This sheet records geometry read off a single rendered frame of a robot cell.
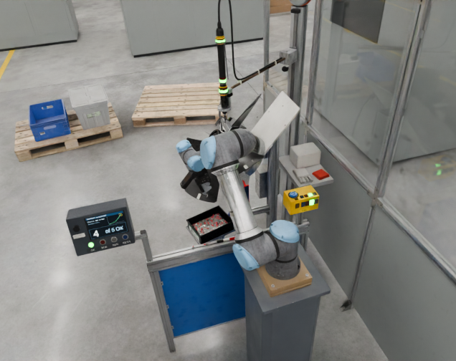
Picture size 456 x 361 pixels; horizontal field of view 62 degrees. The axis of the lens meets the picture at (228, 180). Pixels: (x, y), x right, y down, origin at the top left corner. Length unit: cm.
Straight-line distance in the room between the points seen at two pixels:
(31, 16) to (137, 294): 702
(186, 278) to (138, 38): 585
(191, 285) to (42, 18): 753
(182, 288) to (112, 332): 80
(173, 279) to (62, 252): 156
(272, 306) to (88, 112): 371
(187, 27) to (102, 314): 571
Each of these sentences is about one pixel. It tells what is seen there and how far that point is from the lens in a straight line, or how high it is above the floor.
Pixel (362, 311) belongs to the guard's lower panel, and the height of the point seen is 12.
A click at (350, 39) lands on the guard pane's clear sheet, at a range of 225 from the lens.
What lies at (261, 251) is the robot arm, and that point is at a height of 125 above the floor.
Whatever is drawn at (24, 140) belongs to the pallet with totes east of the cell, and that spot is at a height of 14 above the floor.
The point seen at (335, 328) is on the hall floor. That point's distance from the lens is 281.
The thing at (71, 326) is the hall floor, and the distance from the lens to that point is 302.
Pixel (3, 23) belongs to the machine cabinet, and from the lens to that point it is 921.
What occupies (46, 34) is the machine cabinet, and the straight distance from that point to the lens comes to 914.
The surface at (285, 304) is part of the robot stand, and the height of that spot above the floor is 100.
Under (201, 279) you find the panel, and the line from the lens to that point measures 223.
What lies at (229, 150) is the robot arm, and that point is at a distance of 145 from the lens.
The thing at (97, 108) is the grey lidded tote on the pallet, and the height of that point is 39.
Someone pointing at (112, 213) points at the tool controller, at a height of 124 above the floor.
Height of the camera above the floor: 233
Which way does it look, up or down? 37 degrees down
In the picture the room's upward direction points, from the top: 3 degrees counter-clockwise
